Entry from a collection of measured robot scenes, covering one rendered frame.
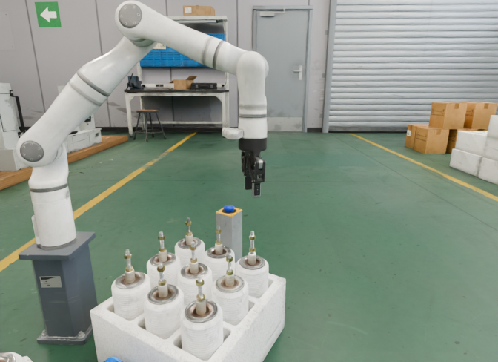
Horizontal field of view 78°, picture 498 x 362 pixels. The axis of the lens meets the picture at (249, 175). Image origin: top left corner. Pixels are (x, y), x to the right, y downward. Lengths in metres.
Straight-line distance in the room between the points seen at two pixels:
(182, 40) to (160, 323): 0.67
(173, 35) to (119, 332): 0.73
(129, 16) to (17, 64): 6.35
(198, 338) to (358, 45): 5.60
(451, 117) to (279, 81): 2.80
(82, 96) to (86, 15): 5.68
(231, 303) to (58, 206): 0.54
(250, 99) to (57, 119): 0.49
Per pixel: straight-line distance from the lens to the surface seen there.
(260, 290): 0.93
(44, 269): 1.07
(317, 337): 1.09
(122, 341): 0.91
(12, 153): 3.26
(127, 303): 0.89
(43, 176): 1.01
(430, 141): 4.28
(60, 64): 6.74
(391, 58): 6.16
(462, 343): 1.24
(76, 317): 1.13
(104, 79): 0.89
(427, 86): 6.43
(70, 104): 0.91
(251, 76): 0.75
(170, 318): 0.82
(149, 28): 0.85
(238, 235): 1.15
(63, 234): 1.03
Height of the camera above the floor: 0.73
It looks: 15 degrees down
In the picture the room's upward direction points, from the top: straight up
